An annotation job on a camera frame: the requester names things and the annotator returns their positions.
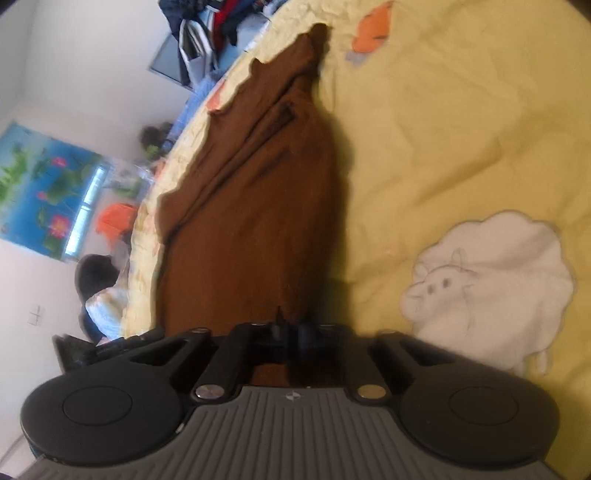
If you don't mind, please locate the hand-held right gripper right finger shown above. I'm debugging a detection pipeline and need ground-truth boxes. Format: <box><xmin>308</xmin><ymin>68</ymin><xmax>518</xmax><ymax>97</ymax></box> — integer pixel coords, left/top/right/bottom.
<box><xmin>295</xmin><ymin>323</ymin><xmax>462</xmax><ymax>402</ymax></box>

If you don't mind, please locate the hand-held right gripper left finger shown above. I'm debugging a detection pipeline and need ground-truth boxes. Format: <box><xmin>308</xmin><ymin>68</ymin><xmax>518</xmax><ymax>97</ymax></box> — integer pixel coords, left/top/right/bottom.
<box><xmin>122</xmin><ymin>323</ymin><xmax>289</xmax><ymax>404</ymax></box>

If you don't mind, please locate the brown garment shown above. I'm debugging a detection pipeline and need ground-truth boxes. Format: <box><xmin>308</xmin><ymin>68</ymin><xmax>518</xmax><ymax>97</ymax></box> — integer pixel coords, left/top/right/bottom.
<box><xmin>154</xmin><ymin>22</ymin><xmax>356</xmax><ymax>388</ymax></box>

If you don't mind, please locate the pile of mixed clothes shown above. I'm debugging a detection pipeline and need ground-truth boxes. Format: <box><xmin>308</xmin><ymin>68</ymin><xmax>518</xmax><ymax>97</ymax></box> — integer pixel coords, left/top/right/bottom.
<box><xmin>159</xmin><ymin>0</ymin><xmax>273</xmax><ymax>88</ymax></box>

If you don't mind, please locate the white floral cloth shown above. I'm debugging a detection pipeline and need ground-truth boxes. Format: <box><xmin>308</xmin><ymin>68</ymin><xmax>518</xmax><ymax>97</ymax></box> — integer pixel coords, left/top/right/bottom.
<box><xmin>85</xmin><ymin>286</ymin><xmax>125</xmax><ymax>342</ymax></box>

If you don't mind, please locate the black chair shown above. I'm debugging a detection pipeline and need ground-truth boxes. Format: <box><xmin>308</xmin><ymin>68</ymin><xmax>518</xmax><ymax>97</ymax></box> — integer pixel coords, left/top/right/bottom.
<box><xmin>74</xmin><ymin>254</ymin><xmax>121</xmax><ymax>342</ymax></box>

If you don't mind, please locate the orange plastic bag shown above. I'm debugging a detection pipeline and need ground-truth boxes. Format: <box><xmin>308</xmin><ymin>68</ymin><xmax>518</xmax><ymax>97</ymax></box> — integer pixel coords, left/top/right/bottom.
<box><xmin>95</xmin><ymin>203</ymin><xmax>139</xmax><ymax>245</ymax></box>

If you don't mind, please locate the black box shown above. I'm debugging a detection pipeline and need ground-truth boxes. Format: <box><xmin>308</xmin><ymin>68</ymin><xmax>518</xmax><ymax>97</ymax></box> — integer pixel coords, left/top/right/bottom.
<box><xmin>52</xmin><ymin>335</ymin><xmax>95</xmax><ymax>372</ymax></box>

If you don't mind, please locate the green and white clutter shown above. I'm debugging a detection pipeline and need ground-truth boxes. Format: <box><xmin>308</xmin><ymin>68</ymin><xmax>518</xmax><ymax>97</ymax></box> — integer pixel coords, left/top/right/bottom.
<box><xmin>106</xmin><ymin>159</ymin><xmax>153</xmax><ymax>195</ymax></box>

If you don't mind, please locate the dark bag with green patch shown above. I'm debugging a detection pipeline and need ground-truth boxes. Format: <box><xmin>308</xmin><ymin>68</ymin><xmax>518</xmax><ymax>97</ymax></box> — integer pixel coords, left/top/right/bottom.
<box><xmin>140</xmin><ymin>122</ymin><xmax>174</xmax><ymax>158</ymax></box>

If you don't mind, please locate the yellow flower printed blanket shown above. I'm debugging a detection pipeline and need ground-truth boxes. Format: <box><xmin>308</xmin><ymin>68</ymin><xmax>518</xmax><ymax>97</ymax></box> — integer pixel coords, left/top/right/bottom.
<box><xmin>121</xmin><ymin>0</ymin><xmax>591</xmax><ymax>462</ymax></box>

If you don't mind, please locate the blue quilted blanket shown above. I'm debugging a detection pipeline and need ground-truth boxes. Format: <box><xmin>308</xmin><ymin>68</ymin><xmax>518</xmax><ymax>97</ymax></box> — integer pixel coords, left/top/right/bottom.
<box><xmin>166</xmin><ymin>71</ymin><xmax>222</xmax><ymax>144</ymax></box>

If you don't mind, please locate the grey framed panel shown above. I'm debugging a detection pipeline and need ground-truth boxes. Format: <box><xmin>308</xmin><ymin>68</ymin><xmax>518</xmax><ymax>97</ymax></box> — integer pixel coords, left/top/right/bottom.
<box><xmin>148</xmin><ymin>34</ymin><xmax>195</xmax><ymax>88</ymax></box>

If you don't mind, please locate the lotus pond wall poster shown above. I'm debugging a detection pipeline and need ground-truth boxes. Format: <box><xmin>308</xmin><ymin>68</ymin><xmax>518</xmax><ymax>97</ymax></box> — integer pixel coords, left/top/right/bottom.
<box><xmin>0</xmin><ymin>121</ymin><xmax>112</xmax><ymax>261</ymax></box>

